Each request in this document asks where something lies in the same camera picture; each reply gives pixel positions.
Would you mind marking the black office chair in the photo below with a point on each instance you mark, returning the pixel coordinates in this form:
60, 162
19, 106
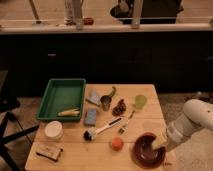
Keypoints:
6, 106

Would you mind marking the grey blue cloth piece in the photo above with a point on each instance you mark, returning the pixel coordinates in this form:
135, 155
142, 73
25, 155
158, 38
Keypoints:
93, 98

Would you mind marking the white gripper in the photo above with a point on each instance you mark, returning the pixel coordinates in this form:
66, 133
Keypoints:
170, 138

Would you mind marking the metal cup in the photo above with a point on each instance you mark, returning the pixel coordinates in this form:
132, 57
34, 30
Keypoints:
105, 102

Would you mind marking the yellow corn toy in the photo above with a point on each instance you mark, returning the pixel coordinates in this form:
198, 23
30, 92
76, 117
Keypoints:
71, 112

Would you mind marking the white round container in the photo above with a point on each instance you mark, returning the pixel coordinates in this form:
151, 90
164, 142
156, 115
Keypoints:
54, 130

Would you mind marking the orange ball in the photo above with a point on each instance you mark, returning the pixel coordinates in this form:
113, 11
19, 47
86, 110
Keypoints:
116, 143

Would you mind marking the dark red bowl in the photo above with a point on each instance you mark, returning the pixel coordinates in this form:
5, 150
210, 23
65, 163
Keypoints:
143, 154

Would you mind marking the red object on counter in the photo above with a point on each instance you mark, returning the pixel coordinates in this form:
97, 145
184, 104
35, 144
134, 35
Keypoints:
88, 21

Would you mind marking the person in dark clothes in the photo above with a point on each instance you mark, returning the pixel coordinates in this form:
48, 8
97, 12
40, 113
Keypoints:
153, 11

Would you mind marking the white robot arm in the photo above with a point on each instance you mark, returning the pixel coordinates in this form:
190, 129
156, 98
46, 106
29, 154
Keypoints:
196, 115

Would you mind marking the white handled dish brush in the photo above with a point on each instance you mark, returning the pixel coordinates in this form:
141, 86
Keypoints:
91, 133

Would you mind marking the blue sponge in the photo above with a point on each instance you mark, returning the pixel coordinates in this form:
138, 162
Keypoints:
90, 117

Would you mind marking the green plastic cup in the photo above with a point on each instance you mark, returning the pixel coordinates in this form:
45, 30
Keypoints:
140, 102

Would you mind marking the green pepper toy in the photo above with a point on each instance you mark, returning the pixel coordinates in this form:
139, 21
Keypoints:
112, 93

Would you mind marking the green plastic tray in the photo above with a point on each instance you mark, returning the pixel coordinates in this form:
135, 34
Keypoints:
61, 95

